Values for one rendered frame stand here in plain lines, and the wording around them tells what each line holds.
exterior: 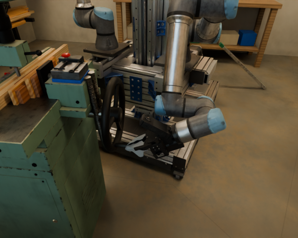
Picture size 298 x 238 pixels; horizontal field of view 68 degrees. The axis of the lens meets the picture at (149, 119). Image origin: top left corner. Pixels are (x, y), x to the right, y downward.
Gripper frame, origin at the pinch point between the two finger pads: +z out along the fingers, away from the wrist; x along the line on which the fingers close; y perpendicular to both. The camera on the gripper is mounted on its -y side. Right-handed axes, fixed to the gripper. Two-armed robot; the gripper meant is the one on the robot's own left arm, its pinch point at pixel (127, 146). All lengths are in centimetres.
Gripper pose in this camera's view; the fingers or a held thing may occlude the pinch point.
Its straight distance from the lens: 83.6
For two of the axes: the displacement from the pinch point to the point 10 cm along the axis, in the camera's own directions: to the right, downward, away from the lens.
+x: 1.1, -5.8, 8.1
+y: 4.9, 7.4, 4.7
